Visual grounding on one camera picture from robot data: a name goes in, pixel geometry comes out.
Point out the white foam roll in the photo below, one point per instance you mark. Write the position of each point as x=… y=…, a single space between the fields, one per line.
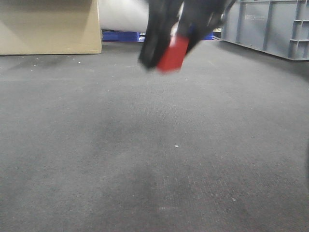
x=123 y=15

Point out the red magnetic cube block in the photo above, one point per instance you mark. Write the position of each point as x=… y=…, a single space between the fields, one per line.
x=174 y=55

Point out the grey plastic crate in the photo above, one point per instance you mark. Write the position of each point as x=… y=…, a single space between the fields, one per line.
x=276 y=27

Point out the brown cardboard box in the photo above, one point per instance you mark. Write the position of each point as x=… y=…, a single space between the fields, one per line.
x=30 y=27

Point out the dark grey carpet mat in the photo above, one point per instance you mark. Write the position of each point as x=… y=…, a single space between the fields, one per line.
x=94 y=143

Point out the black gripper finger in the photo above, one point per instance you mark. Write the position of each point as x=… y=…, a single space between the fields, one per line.
x=163 y=29
x=200 y=18

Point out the blue plastic pallet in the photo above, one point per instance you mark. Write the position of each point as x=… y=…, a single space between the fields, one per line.
x=109 y=35

